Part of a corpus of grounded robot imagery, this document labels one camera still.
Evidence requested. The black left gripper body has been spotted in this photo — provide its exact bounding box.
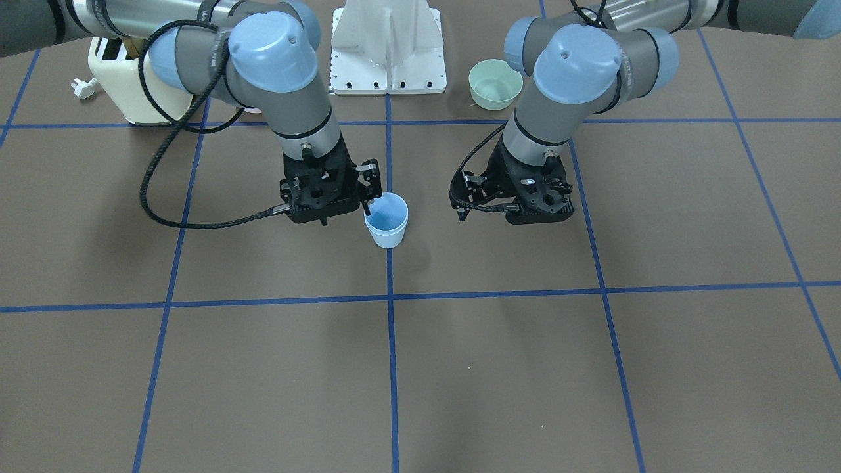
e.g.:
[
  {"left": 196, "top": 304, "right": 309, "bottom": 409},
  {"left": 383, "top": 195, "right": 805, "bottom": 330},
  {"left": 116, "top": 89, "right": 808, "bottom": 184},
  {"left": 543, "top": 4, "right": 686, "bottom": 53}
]
[{"left": 449, "top": 137, "right": 576, "bottom": 225}]

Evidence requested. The white toaster power plug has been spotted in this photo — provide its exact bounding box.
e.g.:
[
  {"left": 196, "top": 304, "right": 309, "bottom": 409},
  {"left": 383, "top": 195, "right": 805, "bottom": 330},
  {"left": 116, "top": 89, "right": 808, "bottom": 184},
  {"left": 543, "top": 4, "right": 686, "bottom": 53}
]
[{"left": 71, "top": 78, "right": 99, "bottom": 100}]

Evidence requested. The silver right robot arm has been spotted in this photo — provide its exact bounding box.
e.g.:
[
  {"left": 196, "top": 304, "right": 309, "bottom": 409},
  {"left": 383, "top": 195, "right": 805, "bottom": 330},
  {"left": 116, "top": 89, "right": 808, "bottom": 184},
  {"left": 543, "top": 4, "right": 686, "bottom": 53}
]
[{"left": 2, "top": 1, "right": 382, "bottom": 229}]

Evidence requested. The green plastic bowl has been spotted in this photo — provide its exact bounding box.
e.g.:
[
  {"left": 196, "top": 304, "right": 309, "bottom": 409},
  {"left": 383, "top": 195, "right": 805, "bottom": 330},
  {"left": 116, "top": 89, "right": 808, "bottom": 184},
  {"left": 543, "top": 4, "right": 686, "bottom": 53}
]
[{"left": 468, "top": 59, "right": 524, "bottom": 111}]

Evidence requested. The toasted bread slice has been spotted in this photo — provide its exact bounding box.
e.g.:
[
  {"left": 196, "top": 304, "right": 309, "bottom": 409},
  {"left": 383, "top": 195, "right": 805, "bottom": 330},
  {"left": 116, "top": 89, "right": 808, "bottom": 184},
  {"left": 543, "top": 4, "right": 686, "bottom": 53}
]
[{"left": 122, "top": 37, "right": 145, "bottom": 60}]

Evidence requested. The cream two-slot toaster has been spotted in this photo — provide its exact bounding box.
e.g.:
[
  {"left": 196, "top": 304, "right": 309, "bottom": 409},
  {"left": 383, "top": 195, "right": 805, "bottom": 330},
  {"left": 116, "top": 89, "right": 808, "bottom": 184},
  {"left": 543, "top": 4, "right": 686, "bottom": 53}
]
[{"left": 87, "top": 37, "right": 193, "bottom": 126}]

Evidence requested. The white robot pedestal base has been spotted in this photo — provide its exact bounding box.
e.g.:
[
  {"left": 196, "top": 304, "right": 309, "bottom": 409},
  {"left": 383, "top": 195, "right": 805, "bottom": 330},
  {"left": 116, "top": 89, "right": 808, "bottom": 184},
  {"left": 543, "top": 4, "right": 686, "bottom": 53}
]
[{"left": 329, "top": 1, "right": 447, "bottom": 95}]

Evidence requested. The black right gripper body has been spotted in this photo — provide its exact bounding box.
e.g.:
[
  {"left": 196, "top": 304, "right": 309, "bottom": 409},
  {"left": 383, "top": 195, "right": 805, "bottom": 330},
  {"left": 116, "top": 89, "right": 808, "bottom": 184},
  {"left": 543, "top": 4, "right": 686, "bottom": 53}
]
[{"left": 280, "top": 139, "right": 382, "bottom": 225}]

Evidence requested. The light blue cup robot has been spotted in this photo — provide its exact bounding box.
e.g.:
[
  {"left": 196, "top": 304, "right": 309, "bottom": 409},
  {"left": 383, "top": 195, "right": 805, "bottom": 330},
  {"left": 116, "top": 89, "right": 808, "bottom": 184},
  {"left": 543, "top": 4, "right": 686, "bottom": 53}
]
[
  {"left": 369, "top": 227, "right": 405, "bottom": 249},
  {"left": 364, "top": 192, "right": 409, "bottom": 230}
]

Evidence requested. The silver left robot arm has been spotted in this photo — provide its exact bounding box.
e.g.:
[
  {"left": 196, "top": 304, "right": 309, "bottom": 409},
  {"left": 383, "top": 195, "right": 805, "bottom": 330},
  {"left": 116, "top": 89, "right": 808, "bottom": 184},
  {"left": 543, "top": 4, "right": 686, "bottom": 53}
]
[{"left": 448, "top": 1, "right": 839, "bottom": 225}]

